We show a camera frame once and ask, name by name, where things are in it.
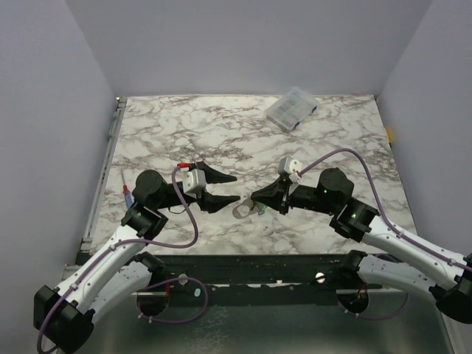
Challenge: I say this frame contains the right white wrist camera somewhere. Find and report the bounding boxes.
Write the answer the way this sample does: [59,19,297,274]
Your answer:
[277,156,303,183]

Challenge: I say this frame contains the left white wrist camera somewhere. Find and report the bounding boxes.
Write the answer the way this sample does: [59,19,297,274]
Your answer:
[181,169,207,195]

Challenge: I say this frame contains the yellow tag on wall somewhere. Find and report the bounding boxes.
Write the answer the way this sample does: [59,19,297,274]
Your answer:
[385,128,393,144]

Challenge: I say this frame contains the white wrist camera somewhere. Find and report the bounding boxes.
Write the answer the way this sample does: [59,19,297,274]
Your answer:
[277,156,303,183]
[181,169,207,195]

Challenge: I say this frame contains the aluminium side rail left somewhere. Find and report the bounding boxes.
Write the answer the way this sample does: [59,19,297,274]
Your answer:
[68,97,128,267]

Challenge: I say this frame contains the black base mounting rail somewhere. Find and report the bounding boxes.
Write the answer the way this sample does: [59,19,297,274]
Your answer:
[137,253,366,313]

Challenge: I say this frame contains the red blue screwdriver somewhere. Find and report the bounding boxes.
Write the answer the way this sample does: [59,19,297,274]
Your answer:
[120,170,133,209]

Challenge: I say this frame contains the clear plastic organizer box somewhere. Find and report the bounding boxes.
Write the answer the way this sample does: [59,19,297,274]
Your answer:
[265,87,319,132]

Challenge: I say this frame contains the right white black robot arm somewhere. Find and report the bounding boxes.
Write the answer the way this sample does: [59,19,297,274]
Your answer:
[251,168,471,324]

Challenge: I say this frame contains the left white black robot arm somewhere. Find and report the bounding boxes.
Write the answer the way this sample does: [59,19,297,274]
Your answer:
[33,162,240,353]

